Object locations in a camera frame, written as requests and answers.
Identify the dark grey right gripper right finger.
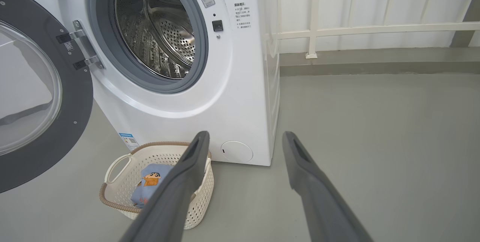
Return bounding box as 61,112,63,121
282,131,374,242

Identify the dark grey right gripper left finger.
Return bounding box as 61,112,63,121
119,131,210,242

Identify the blue cartoon print garment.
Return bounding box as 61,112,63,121
131,164,174,208

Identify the round dark washing machine door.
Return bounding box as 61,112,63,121
0,0,93,194

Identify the white front-load washing machine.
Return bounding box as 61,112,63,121
19,0,281,167

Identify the cream perforated laundry basket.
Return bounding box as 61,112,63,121
99,142,215,230

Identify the white metal railing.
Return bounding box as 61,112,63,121
265,0,480,60

